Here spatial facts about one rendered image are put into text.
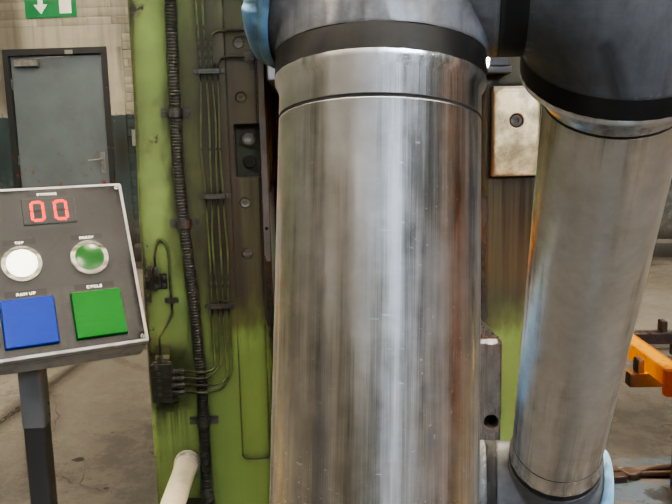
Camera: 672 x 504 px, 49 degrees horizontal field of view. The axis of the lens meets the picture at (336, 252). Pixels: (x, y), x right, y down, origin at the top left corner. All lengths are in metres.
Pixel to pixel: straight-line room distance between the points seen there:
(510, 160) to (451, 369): 1.13
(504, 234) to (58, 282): 0.83
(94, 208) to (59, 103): 6.80
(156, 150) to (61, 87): 6.61
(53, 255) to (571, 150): 0.92
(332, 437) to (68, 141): 7.72
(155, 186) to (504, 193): 0.68
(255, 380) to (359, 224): 1.19
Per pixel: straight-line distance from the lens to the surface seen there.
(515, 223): 1.50
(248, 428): 1.56
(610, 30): 0.41
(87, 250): 1.24
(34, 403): 1.35
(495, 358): 1.34
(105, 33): 7.89
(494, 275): 1.51
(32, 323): 1.19
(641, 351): 1.19
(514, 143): 1.47
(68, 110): 8.03
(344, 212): 0.35
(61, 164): 8.08
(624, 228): 0.51
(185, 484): 1.47
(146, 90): 1.47
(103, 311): 1.21
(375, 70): 0.37
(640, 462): 1.49
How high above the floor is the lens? 1.28
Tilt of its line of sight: 9 degrees down
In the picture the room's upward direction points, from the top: 1 degrees counter-clockwise
